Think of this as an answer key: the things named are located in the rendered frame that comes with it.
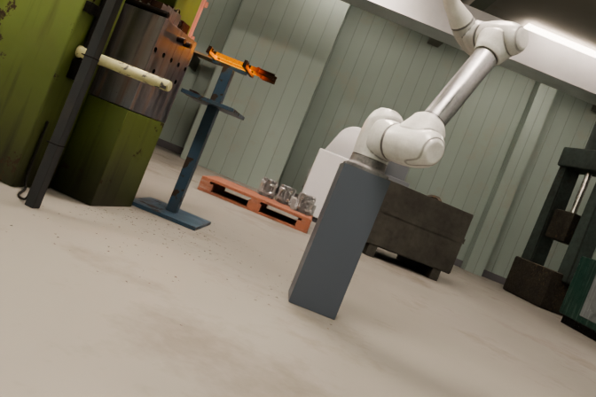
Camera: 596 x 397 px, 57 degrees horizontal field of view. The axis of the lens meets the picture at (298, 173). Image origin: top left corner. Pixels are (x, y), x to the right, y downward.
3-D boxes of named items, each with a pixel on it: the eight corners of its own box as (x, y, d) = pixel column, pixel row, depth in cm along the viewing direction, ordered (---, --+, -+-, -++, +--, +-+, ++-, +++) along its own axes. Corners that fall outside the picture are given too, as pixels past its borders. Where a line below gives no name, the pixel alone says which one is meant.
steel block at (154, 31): (165, 122, 285) (197, 42, 285) (129, 109, 248) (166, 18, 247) (75, 86, 296) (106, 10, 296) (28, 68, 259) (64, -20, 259)
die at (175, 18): (176, 30, 272) (182, 14, 272) (158, 16, 252) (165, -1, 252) (105, 4, 280) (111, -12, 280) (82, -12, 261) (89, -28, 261)
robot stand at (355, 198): (331, 307, 240) (382, 180, 240) (334, 320, 220) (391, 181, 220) (288, 290, 240) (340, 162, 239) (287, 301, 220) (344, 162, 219)
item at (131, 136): (131, 206, 285) (165, 123, 285) (90, 206, 248) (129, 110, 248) (43, 167, 297) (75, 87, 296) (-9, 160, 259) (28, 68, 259)
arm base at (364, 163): (380, 179, 243) (384, 167, 243) (388, 180, 221) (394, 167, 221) (341, 163, 242) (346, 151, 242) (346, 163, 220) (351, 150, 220)
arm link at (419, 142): (392, 169, 224) (432, 182, 206) (373, 143, 215) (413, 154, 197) (497, 41, 241) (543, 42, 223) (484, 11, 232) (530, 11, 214)
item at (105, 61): (169, 94, 225) (175, 81, 225) (164, 91, 219) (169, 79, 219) (81, 58, 234) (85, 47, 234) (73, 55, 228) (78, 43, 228)
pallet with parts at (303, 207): (308, 226, 573) (319, 198, 573) (309, 235, 496) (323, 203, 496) (209, 186, 572) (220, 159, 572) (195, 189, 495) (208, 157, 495)
